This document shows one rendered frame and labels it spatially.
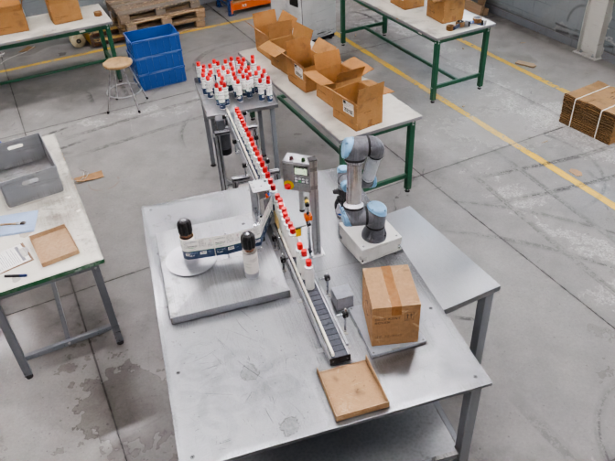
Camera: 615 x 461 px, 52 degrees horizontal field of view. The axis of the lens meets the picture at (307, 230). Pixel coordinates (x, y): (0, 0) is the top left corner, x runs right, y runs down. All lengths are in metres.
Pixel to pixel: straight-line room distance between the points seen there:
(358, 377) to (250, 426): 0.57
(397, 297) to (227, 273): 1.07
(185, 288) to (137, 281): 1.54
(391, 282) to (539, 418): 1.46
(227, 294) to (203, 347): 0.36
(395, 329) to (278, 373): 0.62
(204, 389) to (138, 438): 1.05
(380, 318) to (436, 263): 0.79
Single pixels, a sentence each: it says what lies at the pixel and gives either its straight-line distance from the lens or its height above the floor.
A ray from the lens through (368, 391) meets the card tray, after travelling 3.10.
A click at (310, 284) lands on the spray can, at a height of 0.93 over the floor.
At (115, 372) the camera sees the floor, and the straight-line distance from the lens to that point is 4.53.
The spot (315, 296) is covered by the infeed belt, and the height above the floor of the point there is 0.88.
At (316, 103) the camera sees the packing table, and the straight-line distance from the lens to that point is 5.65.
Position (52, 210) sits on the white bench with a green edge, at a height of 0.80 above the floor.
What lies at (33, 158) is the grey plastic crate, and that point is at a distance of 5.41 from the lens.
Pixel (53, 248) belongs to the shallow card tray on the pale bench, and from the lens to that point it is 4.36.
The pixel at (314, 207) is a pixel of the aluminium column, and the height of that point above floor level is 1.19.
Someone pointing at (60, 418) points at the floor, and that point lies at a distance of 4.41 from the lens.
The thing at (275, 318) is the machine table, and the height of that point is 0.83.
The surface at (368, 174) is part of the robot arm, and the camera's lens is 3.70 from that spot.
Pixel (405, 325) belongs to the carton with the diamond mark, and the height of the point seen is 0.98.
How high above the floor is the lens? 3.28
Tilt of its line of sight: 38 degrees down
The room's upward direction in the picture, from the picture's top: 3 degrees counter-clockwise
